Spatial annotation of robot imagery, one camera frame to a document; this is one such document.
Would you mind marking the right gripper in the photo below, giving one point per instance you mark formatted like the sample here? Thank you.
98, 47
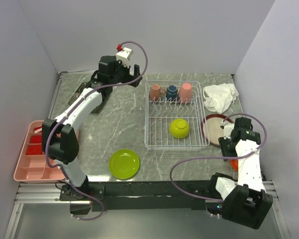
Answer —
224, 151

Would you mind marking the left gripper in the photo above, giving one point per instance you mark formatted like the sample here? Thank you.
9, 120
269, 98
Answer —
129, 76

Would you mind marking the orange bowl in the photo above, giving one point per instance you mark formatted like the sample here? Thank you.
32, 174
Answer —
234, 164

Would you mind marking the pink ceramic mug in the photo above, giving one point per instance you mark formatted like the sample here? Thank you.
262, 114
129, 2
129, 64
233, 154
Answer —
156, 92

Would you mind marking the dark blue ceramic mug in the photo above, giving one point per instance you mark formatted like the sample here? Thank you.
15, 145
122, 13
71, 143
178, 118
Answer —
172, 93

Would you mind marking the green bowl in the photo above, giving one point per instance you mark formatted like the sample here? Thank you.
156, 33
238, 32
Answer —
179, 128

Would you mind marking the pink plastic cup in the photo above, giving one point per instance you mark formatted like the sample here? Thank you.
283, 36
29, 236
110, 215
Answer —
185, 93

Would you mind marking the green plate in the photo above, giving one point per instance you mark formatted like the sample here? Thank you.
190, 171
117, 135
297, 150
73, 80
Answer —
124, 164

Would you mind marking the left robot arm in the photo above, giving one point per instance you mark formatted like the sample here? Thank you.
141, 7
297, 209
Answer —
59, 140

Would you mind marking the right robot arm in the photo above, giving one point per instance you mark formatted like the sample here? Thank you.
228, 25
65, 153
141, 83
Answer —
245, 201

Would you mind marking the brown rimmed round plate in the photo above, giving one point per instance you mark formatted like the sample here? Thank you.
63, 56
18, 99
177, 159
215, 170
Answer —
211, 129

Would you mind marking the black floral square plate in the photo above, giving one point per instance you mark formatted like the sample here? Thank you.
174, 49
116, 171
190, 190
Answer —
77, 93

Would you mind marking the red white striped cloth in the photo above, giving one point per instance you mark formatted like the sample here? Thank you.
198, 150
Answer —
38, 129

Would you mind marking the black base bar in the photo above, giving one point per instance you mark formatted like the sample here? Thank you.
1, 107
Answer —
153, 194

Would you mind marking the red cloth roll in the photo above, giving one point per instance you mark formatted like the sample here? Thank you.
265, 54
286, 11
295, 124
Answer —
34, 150
36, 139

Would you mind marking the pink compartment tray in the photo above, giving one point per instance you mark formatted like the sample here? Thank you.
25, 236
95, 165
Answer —
33, 168

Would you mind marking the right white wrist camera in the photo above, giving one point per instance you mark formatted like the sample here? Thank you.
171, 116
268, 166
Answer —
227, 128

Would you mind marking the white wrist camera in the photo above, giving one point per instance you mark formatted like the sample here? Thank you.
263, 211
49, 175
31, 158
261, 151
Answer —
227, 128
123, 55

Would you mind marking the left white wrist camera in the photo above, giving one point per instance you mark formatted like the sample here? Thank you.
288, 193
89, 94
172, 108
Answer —
123, 55

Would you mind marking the white wire dish rack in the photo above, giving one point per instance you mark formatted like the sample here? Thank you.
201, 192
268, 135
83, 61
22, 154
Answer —
159, 114

